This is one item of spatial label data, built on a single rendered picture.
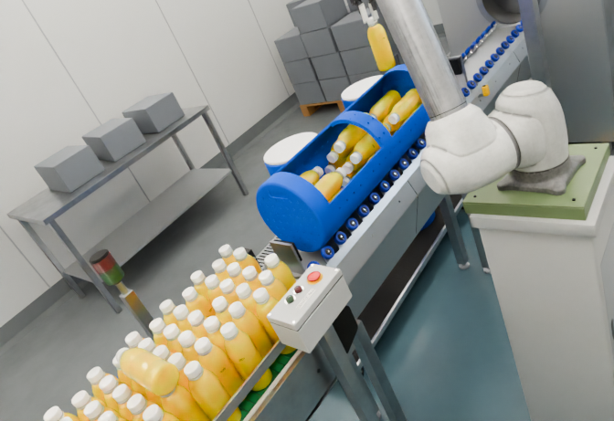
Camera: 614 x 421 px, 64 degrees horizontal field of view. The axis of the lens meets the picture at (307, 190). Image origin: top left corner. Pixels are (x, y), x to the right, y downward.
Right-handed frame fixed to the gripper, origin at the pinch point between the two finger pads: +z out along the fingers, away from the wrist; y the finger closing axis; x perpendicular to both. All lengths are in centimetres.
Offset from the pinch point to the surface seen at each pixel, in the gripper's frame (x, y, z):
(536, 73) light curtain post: -64, -33, 59
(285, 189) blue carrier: 76, -4, 28
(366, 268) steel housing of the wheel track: 65, -12, 69
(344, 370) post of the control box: 104, -30, 68
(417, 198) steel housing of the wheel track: 26, -13, 67
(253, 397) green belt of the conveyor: 125, -16, 60
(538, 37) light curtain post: -64, -36, 43
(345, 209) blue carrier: 64, -13, 44
